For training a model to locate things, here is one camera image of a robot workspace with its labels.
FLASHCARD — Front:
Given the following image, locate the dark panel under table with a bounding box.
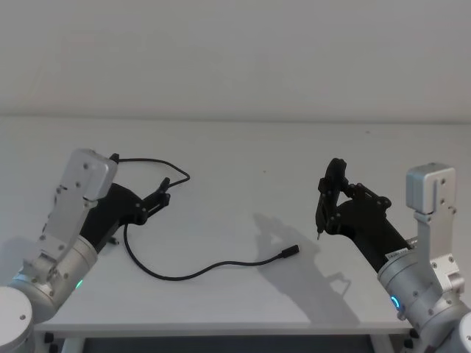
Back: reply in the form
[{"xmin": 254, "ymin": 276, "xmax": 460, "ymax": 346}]
[{"xmin": 82, "ymin": 335, "xmax": 378, "ymax": 353}]

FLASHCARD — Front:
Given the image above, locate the white table leg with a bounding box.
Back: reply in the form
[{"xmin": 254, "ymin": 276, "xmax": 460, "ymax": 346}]
[
  {"xmin": 374, "ymin": 335, "xmax": 395, "ymax": 353},
  {"xmin": 60, "ymin": 335, "xmax": 86, "ymax": 353}
]

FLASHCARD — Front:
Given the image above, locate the thin black cable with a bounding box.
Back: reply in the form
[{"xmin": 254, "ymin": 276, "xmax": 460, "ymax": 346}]
[{"xmin": 109, "ymin": 153, "xmax": 301, "ymax": 281}]

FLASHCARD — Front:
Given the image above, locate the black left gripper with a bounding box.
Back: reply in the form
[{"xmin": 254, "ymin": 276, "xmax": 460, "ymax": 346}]
[{"xmin": 78, "ymin": 177, "xmax": 172, "ymax": 255}]

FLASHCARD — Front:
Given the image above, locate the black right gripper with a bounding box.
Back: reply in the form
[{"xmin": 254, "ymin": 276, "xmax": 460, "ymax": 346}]
[{"xmin": 317, "ymin": 157, "xmax": 410, "ymax": 274}]

